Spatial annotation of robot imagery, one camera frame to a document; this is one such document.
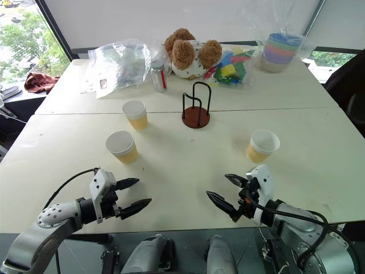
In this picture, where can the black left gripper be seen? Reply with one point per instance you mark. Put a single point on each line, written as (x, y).
(111, 204)

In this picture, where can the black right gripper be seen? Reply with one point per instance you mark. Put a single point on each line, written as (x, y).
(246, 202)

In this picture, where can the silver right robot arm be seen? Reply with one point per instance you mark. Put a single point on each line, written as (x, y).
(310, 242)

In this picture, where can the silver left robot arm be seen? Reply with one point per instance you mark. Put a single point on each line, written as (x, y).
(42, 228)

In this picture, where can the yellow white paper cup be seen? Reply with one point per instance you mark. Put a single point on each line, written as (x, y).
(135, 114)
(261, 146)
(122, 147)

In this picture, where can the grey rounded left robot leg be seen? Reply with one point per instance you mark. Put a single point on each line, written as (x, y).
(151, 255)

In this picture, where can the grey rounded robot leg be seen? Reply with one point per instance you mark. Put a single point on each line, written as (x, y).
(151, 255)
(221, 255)

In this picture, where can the grey rounded right robot leg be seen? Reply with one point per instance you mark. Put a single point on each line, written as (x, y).
(221, 255)

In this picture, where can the clear jar with red stick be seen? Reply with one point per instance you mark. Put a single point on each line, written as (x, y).
(158, 77)

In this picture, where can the bag of colourful paper pieces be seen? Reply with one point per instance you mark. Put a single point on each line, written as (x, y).
(232, 68)

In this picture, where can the clear zip plastic bag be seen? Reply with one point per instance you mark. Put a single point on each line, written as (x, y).
(121, 67)

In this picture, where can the brown white plush toy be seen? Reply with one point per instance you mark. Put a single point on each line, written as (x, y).
(191, 55)

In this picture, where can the reddish brown cloth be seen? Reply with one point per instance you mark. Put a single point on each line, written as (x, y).
(40, 82)

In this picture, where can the stack of coloured bowls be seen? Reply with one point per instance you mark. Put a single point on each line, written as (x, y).
(280, 51)

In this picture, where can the dark office chair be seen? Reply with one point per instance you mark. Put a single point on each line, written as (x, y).
(349, 91)

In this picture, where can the clear bag around bowls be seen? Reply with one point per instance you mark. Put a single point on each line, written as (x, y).
(280, 42)

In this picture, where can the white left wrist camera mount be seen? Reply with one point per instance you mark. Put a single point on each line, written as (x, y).
(99, 185)

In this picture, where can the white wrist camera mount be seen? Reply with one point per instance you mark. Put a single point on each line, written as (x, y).
(263, 182)
(99, 185)

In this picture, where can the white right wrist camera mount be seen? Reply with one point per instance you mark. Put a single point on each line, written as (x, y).
(263, 182)

